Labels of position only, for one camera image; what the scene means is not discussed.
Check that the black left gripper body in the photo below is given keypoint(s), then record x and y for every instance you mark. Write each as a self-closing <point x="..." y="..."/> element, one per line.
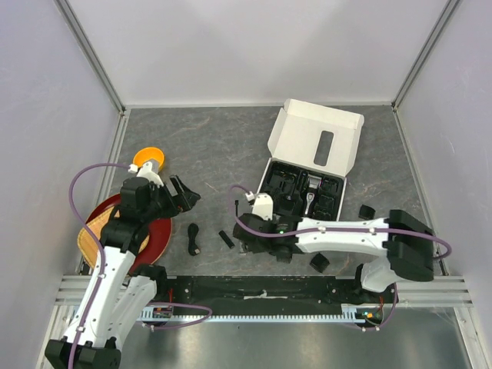
<point x="163" y="204"/>

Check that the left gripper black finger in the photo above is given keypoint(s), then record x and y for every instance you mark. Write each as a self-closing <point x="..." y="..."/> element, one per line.
<point x="188" y="199"/>
<point x="178" y="192"/>

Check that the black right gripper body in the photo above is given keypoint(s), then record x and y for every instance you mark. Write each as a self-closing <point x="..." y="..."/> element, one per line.
<point x="259" y="248"/>

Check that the black silver hair clipper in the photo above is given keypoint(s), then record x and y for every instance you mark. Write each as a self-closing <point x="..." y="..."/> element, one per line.
<point x="313" y="184"/>

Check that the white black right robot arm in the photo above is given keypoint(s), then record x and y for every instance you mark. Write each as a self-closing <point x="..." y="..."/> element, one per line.
<point x="402" y="246"/>

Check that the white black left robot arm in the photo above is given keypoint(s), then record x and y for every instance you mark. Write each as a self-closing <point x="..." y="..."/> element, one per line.
<point x="115" y="297"/>

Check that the black comb guard left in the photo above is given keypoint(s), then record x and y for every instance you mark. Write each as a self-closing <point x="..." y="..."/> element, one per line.
<point x="284" y="259"/>

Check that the black comb guard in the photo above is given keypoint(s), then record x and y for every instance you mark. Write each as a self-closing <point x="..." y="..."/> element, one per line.
<point x="284" y="259"/>
<point x="366" y="212"/>
<point x="319" y="263"/>

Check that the red round tray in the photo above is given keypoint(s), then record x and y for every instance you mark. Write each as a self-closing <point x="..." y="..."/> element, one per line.
<point x="152" y="248"/>

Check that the black comb guard middle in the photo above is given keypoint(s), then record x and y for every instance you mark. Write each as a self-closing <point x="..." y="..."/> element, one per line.
<point x="319" y="263"/>

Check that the orange plastic bowl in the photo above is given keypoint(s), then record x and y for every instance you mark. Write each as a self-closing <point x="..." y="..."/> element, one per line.
<point x="156" y="155"/>

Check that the black cylindrical battery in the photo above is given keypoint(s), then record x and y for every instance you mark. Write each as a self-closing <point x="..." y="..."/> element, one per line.
<point x="226" y="239"/>

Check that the black plastic tray insert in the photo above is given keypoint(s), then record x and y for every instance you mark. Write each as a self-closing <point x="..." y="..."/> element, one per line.
<point x="297" y="191"/>

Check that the woven bamboo tray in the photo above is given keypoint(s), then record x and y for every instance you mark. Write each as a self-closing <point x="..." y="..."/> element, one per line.
<point x="85" y="241"/>

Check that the black comb guard right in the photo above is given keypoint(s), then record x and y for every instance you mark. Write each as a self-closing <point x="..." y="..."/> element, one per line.
<point x="366" y="212"/>

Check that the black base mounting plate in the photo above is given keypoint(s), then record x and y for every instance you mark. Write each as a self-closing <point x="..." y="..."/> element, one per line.
<point x="268" y="295"/>

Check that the white cardboard box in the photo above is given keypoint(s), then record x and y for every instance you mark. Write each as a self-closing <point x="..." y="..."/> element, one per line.
<point x="316" y="137"/>

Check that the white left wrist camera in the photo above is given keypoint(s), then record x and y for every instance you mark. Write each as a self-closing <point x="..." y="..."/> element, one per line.
<point x="149" y="170"/>

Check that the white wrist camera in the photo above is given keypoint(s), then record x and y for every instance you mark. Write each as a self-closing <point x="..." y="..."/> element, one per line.
<point x="149" y="170"/>
<point x="261" y="204"/>

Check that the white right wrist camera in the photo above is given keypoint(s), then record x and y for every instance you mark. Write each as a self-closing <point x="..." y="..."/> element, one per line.
<point x="261" y="204"/>

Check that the grey slotted cable duct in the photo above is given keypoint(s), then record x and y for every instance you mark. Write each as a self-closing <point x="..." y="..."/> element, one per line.
<point x="151" y="315"/>

